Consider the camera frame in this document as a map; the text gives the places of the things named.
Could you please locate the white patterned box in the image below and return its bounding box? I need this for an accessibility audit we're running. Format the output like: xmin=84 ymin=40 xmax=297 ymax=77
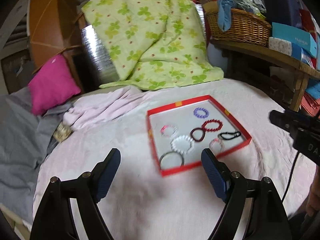
xmin=268 ymin=37 xmax=304 ymax=61

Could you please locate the small floral pouch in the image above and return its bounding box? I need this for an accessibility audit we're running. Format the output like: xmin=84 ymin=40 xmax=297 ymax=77
xmin=53 ymin=122 xmax=73 ymax=142

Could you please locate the black hair tie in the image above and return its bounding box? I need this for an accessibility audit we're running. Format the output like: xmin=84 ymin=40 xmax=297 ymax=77
xmin=218 ymin=130 xmax=242 ymax=141

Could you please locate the silver foil insulation panel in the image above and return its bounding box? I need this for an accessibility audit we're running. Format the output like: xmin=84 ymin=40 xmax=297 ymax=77
xmin=81 ymin=25 xmax=119 ymax=85

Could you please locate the white pearl bead bracelet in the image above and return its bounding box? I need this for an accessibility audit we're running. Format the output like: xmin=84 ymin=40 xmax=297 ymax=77
xmin=170 ymin=134 xmax=196 ymax=153

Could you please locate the navy bag with orange trim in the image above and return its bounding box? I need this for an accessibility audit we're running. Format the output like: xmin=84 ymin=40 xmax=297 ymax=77
xmin=264 ymin=0 xmax=302 ymax=29

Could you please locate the brown wooden wardrobe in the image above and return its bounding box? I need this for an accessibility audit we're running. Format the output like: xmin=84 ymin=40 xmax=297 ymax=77
xmin=29 ymin=0 xmax=81 ymax=69

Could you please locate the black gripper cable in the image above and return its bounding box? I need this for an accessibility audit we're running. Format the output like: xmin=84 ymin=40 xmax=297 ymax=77
xmin=281 ymin=151 xmax=301 ymax=202

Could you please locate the grey blanket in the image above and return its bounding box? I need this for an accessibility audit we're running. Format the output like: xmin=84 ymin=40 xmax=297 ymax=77
xmin=0 ymin=87 xmax=72 ymax=224

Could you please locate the purple bead bracelet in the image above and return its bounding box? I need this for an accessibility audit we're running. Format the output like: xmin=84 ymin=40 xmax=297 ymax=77
xmin=193 ymin=107 xmax=210 ymax=119

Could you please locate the wooden bench table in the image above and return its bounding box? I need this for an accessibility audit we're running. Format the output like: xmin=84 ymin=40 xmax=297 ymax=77
xmin=210 ymin=39 xmax=319 ymax=111

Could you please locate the blue cloth in basket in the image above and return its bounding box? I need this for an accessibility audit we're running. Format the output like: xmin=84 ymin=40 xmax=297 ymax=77
xmin=217 ymin=0 xmax=235 ymax=32

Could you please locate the red shallow cardboard tray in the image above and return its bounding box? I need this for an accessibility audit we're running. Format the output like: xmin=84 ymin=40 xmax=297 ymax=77
xmin=146 ymin=95 xmax=252 ymax=177

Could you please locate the pink crystal bead bracelet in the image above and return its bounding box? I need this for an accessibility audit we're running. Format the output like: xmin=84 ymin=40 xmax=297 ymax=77
xmin=208 ymin=138 xmax=226 ymax=153

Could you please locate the green clover pattern quilt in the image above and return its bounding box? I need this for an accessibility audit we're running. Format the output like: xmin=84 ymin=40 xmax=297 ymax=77
xmin=82 ymin=0 xmax=223 ymax=90

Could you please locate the person's right hand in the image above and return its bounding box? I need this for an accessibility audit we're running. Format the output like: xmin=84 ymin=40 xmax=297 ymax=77
xmin=306 ymin=166 xmax=320 ymax=217

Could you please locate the wicker basket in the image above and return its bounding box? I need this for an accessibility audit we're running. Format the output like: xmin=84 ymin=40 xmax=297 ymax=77
xmin=206 ymin=9 xmax=272 ymax=47

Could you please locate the magenta pillow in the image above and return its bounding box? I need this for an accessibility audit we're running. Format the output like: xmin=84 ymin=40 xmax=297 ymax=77
xmin=28 ymin=54 xmax=81 ymax=115

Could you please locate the silver metal bangle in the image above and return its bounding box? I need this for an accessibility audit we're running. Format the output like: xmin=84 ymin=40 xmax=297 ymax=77
xmin=159 ymin=151 xmax=184 ymax=170

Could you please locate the clear pink bead bracelet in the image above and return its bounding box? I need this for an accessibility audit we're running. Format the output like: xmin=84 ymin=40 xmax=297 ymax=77
xmin=159 ymin=122 xmax=179 ymax=138

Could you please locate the teal cardboard box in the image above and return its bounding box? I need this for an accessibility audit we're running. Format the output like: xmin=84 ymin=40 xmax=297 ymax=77
xmin=272 ymin=22 xmax=317 ymax=58

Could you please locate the red bead bracelet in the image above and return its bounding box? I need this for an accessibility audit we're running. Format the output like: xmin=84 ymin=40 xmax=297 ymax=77
xmin=201 ymin=119 xmax=224 ymax=133

